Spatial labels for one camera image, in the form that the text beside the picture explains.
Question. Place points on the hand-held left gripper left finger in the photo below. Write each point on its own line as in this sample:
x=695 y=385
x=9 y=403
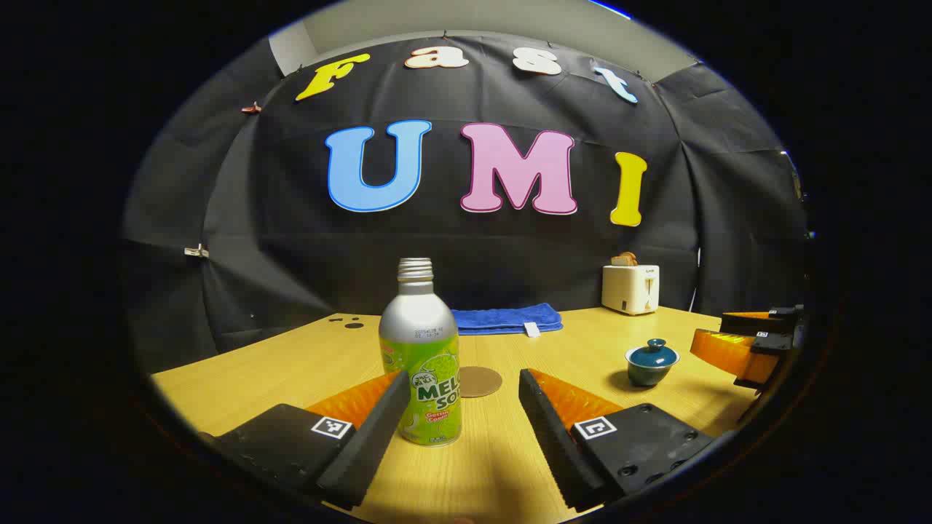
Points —
x=371 y=444

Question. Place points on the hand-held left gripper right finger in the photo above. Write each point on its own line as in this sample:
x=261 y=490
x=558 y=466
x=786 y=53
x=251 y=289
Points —
x=546 y=444

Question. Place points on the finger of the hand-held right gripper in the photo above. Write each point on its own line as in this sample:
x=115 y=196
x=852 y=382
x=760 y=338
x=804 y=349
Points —
x=728 y=353
x=750 y=321

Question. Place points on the teal teacup lid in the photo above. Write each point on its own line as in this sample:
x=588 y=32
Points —
x=653 y=353

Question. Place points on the round brown coaster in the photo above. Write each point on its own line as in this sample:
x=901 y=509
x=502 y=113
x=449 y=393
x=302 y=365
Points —
x=482 y=382

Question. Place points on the silver green label water bottle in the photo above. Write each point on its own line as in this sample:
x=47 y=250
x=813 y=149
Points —
x=419 y=327

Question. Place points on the white toaster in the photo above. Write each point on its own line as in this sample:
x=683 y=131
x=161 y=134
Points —
x=630 y=290

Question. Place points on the blue towel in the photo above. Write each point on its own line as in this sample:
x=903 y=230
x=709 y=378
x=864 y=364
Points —
x=502 y=319

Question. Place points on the toast slice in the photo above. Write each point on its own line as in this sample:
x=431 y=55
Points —
x=625 y=259

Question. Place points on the black backdrop cloth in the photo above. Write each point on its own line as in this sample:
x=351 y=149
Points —
x=466 y=255

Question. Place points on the white metal clip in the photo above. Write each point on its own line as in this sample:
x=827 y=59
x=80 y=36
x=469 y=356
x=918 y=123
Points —
x=195 y=252

